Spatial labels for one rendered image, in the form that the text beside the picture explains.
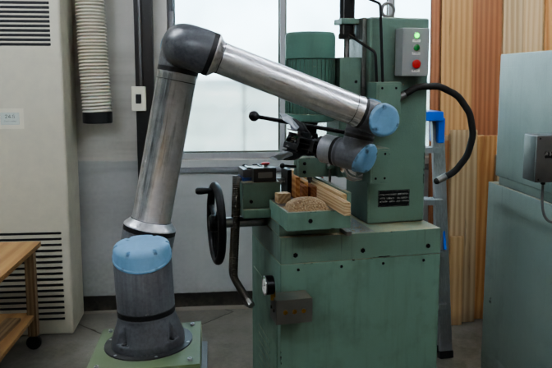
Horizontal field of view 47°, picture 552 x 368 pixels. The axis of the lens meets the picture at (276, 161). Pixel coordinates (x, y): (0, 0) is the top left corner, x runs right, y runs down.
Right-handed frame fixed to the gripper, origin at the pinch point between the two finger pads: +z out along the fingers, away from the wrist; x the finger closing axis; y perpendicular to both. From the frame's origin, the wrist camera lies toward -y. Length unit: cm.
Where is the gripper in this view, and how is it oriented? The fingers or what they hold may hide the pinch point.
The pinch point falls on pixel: (275, 135)
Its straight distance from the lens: 211.4
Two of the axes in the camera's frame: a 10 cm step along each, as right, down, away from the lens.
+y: -5.6, -0.6, -8.3
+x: -2.2, 9.7, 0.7
